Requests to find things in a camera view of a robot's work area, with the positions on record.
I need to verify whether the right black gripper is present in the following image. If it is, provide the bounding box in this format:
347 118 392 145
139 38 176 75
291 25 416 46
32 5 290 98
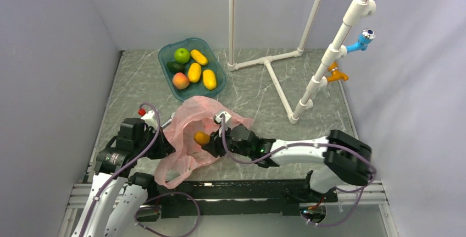
203 123 253 158

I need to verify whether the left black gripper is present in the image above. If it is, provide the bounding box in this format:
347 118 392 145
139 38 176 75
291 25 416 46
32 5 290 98
135 126 176 159

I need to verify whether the orange fake fruit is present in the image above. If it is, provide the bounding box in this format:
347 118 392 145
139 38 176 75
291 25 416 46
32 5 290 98
193 131 210 146

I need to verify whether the pink plastic bag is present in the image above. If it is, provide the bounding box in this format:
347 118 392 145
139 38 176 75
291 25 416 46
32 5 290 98
154 96 253 189

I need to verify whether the yellow fake fruit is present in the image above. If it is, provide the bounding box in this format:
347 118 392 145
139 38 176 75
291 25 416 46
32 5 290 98
202 69 217 90
190 49 208 66

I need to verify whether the fake peach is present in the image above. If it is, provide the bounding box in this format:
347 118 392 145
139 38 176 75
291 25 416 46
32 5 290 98
172 73 190 90

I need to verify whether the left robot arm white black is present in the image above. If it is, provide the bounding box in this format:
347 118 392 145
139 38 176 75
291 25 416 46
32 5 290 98
72 111 175 236

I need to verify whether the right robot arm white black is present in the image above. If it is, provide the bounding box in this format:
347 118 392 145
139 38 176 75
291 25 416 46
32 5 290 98
195 124 375 201

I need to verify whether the dark green fake avocado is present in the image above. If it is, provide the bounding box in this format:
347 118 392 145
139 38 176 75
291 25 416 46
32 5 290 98
167 61 185 74

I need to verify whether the yellow fake mango front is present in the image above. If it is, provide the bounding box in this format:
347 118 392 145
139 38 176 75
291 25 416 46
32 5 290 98
187 62 202 83

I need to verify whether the green fake apple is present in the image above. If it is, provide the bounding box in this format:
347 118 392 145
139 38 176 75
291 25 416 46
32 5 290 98
173 48 191 64

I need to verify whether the silver wrench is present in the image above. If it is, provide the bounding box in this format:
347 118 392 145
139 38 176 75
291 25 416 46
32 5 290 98
161 112 175 129

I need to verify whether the teal plastic tray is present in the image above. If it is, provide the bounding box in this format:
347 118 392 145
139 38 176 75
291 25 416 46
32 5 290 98
158 37 226 101

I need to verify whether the orange faucet tap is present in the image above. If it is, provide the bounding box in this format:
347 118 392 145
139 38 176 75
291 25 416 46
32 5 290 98
326 62 349 83

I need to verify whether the blue faucet tap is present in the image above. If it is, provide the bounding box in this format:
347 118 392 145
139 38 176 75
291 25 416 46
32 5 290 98
346 29 376 53

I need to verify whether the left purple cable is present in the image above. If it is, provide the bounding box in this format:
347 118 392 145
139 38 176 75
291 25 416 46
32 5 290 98
78 102 201 237

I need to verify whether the purple cable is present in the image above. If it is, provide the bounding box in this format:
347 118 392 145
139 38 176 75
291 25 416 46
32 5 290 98
78 102 201 237
218 113 377 229

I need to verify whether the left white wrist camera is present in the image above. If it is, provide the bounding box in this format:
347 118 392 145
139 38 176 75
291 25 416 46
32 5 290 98
138 108 160 129

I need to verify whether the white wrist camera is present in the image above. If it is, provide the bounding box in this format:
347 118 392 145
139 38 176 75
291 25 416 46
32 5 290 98
138 108 160 129
214 110 232 129

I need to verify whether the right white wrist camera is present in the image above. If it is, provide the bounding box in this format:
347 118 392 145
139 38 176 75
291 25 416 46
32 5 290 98
214 110 232 129

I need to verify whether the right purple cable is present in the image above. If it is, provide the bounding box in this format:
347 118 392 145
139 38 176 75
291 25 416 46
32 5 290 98
218 113 377 229

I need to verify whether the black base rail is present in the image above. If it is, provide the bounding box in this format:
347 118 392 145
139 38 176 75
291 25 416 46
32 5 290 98
149 179 338 218

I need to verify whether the aluminium extrusion frame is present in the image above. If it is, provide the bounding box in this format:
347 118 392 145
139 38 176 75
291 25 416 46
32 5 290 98
58 180 388 236

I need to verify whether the white PVC pipe frame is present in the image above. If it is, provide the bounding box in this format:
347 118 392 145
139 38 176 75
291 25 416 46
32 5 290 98
227 0 376 124

